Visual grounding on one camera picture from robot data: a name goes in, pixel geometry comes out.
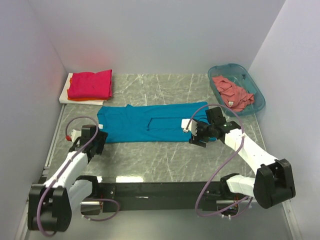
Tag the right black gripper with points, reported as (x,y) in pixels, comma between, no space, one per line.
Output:
(196,139)

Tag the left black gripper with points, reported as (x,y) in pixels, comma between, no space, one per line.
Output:
(101,137)

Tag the blue t-shirt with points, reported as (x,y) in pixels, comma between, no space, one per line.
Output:
(153,123)

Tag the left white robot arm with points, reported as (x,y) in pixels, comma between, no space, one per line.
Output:
(51,204)

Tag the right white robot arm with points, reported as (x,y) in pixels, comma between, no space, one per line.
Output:
(273,182)

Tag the salmon pink t-shirt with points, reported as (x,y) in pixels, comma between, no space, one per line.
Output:
(234,96)

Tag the teal plastic basket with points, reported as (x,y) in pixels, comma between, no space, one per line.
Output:
(240,76)

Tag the folded white t-shirt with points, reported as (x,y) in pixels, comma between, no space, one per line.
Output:
(63,98)

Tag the folded magenta t-shirt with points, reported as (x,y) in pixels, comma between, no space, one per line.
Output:
(91,85)

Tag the black base beam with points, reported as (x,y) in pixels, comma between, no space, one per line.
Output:
(136,196)

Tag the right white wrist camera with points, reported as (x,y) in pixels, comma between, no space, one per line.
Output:
(189,125)

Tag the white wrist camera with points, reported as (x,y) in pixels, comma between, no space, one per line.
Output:
(73,133)
(189,125)

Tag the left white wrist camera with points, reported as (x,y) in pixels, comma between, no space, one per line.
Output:
(73,133)

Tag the aluminium frame rail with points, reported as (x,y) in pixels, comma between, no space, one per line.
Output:
(227,209)

